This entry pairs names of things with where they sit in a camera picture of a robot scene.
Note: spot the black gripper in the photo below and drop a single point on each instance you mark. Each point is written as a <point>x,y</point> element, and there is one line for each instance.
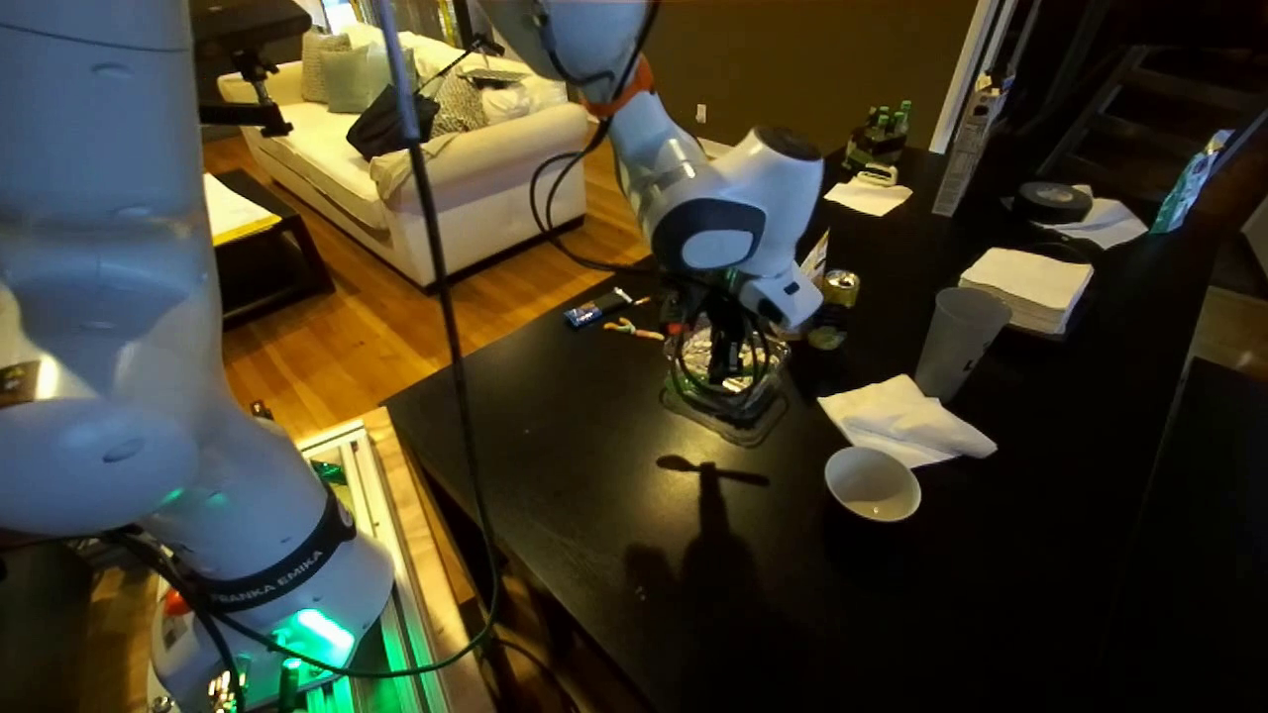
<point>719,309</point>

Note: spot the green plastic spoon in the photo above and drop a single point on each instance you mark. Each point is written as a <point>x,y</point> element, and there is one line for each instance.
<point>687,463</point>

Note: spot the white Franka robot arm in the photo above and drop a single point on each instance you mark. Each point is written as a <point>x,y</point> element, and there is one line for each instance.
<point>120,328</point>

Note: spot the white round bowl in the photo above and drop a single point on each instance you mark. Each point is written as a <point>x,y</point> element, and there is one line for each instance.
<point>873,485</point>

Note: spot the clear rectangular plastic container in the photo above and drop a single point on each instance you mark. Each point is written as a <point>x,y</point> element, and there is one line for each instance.
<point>774,396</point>

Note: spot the thin orange stick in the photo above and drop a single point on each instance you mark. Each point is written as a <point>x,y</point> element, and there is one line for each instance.
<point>637,298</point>

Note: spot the small green gold can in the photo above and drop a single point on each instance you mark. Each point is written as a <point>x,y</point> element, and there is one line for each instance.
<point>842,290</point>

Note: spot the blue snack bar wrapper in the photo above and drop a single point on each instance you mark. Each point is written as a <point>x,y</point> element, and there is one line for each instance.
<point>587,318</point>

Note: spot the crumpled white napkin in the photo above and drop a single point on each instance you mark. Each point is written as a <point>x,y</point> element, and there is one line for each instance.
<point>906,421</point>

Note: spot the flat white paper napkin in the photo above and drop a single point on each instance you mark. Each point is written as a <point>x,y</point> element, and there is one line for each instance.
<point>871,195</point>

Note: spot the translucent grey plastic cup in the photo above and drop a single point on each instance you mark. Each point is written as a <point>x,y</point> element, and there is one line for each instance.
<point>955,343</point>

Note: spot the green bottles pack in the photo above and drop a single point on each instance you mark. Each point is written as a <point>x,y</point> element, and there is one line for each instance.
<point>877,133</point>

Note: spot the white sofa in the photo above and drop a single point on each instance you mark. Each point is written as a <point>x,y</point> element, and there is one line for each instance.
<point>502,182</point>

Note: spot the stack of white napkins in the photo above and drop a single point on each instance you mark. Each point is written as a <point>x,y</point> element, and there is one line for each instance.
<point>1029,282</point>

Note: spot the black round disc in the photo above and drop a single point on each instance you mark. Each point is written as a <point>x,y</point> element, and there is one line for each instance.
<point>1056,202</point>

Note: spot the white napkin under disc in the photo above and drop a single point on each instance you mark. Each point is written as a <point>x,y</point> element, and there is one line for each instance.
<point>1110,227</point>

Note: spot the black bag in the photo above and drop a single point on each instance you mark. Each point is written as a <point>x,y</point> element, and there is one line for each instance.
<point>381,124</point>

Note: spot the black coffee table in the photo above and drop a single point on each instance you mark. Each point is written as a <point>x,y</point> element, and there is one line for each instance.
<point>279,269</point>

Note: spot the pale green pillow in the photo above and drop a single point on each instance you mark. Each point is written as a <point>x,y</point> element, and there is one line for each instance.
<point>349,71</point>

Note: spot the dark wooden staircase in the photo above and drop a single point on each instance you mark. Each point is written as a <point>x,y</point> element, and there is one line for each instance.
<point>1149,104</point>

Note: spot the white book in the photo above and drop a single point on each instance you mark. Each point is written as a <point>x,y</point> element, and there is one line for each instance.
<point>238,210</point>

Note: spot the black tripod stand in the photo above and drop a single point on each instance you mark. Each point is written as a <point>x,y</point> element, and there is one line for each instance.
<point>251,26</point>

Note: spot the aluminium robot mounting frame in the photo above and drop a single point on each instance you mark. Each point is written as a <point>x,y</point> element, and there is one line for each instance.
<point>361,475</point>

